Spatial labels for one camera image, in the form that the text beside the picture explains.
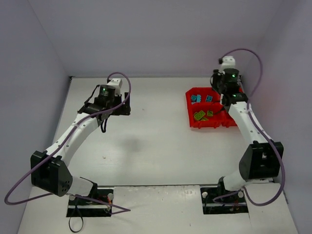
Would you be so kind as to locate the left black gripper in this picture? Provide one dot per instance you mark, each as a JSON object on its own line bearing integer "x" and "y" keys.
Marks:
{"x": 124, "y": 105}

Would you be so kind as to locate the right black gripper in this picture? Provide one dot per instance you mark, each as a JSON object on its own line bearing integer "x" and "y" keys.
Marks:
{"x": 215, "y": 81}

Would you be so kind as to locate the blue small lego brick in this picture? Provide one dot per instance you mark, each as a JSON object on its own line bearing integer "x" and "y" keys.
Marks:
{"x": 193, "y": 98}

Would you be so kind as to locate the green long lego brick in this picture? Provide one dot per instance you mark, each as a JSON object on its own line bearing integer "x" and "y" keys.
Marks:
{"x": 198, "y": 116}

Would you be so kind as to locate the blue oval lego brick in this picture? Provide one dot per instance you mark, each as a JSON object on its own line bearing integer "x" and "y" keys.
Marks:
{"x": 209, "y": 98}

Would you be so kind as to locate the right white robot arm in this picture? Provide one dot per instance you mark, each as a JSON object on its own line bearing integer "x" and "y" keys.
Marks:
{"x": 260, "y": 160}

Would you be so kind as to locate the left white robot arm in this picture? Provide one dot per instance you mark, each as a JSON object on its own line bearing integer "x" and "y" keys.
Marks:
{"x": 50, "y": 167}

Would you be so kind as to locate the red compartment tray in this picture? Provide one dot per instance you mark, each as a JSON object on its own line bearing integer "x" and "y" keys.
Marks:
{"x": 220, "y": 117}

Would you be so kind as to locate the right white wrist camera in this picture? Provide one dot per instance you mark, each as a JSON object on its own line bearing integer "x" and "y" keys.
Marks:
{"x": 226, "y": 62}

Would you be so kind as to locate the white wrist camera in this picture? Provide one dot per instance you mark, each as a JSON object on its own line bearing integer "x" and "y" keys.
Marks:
{"x": 117, "y": 84}
{"x": 226, "y": 62}

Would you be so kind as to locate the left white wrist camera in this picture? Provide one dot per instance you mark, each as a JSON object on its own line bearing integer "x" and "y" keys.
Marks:
{"x": 117, "y": 84}

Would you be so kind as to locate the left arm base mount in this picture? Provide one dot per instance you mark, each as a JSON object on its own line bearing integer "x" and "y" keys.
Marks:
{"x": 78, "y": 207}

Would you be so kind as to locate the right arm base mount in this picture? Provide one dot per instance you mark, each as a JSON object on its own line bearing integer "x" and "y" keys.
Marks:
{"x": 216, "y": 200}

